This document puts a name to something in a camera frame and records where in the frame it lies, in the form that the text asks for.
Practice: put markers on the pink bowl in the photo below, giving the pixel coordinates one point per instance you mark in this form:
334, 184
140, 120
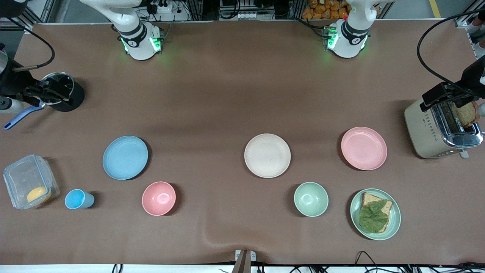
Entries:
159, 198

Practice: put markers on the blue cup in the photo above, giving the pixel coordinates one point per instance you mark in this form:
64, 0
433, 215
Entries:
77, 199

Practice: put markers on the green bowl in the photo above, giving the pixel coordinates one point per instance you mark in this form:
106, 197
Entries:
310, 199

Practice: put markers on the green lettuce leaf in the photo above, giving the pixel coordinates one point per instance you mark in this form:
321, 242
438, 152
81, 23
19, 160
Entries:
373, 218

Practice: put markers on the beige chrome toaster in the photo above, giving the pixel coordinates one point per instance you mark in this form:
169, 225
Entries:
420, 129

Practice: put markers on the yellow food piece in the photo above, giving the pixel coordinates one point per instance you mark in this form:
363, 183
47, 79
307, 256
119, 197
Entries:
38, 195

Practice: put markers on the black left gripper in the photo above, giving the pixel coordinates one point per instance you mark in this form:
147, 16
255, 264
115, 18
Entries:
474, 77

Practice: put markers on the black utensil holder cup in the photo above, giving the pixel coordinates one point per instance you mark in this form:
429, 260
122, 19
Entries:
74, 99

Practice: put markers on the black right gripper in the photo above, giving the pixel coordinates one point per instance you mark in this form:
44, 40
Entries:
14, 84

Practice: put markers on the white power strip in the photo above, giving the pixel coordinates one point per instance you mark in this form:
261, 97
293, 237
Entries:
166, 8
246, 16

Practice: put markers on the blue plate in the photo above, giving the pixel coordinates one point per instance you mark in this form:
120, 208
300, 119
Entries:
125, 157

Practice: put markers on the bag of orange buns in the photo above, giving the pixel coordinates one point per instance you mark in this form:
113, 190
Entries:
326, 9

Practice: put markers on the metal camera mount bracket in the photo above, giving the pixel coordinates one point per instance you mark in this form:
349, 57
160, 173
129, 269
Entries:
245, 259

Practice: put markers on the clear plastic container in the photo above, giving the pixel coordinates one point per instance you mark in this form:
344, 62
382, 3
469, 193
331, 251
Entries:
22, 174

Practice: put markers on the green plate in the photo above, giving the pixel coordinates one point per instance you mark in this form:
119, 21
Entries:
396, 220

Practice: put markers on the pink plate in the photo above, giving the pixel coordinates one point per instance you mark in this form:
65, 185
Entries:
363, 148

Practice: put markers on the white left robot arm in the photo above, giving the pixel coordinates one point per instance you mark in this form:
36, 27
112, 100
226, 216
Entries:
350, 38

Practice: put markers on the brown bread slice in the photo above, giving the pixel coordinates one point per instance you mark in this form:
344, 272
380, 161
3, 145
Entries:
368, 198

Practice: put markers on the beige plate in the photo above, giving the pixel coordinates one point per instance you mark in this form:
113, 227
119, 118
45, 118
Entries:
267, 155

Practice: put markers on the aluminium frame profile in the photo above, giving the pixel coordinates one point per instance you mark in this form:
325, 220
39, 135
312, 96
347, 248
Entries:
45, 9
468, 13

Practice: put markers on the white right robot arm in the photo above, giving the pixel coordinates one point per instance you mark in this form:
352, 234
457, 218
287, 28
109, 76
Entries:
138, 38

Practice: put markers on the toast slice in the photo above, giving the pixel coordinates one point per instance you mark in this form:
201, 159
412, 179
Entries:
467, 115

